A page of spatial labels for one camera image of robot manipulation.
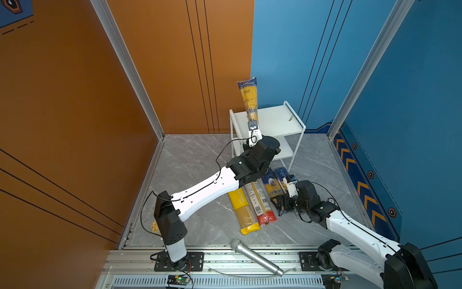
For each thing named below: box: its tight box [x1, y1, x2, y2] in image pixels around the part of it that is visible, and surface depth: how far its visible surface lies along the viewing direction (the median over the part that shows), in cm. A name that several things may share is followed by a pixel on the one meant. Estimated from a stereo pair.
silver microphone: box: [230, 239, 285, 277], surface depth 74 cm
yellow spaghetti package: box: [227, 187, 261, 235], surface depth 86 cm
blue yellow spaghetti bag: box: [261, 167, 286, 199], surface depth 96 cm
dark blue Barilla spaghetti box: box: [274, 166, 290, 183], surface depth 101 cm
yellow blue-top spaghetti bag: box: [237, 76, 259, 121], surface depth 70 cm
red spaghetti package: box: [244, 181, 278, 227], surface depth 88 cm
